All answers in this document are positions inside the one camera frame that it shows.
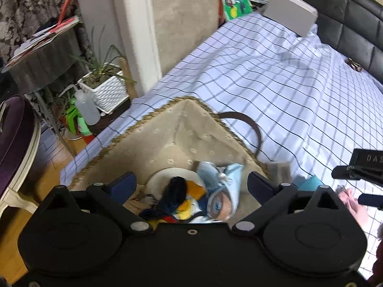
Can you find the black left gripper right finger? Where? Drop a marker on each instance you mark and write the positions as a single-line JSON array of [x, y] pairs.
[[261, 188]]

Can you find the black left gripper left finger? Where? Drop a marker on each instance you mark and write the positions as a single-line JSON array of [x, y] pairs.
[[122, 188]]

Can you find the white toilet paper roll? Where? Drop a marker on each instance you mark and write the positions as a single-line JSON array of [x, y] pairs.
[[158, 182]]

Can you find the blue surgical face masks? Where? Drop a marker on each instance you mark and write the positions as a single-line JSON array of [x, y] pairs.
[[222, 178]]

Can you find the brown tape roll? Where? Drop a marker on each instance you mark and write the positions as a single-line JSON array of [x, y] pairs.
[[219, 206]]

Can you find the beige lace cloth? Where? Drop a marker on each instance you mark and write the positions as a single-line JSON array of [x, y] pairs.
[[136, 205]]

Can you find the pink soft toy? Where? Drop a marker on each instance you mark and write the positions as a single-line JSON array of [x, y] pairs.
[[347, 196]]

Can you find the blue white cleansing towel pack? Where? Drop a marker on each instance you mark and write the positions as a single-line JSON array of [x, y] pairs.
[[307, 184]]

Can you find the green spray bottle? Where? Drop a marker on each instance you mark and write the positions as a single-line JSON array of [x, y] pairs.
[[76, 122]]

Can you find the woven basket with floral liner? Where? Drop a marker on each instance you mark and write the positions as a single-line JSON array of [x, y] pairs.
[[181, 134]]

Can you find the blue white checkered sheet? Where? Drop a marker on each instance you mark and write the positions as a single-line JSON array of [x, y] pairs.
[[313, 110]]

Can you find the translucent squeeze bottle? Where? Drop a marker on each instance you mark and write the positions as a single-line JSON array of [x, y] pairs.
[[85, 105]]

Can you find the small dark patterned object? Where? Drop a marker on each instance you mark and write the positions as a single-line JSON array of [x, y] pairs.
[[353, 65]]

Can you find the potted plant in white pot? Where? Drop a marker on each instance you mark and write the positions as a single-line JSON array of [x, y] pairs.
[[108, 78]]

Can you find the purple cushioned chair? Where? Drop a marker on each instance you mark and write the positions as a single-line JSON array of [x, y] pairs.
[[20, 135]]

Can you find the black leather sofa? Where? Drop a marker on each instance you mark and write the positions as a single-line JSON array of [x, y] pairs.
[[354, 29]]

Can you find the round side table with papers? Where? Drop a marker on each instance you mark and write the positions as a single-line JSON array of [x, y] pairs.
[[45, 58]]

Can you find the white box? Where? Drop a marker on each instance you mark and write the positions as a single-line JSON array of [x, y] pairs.
[[296, 15]]

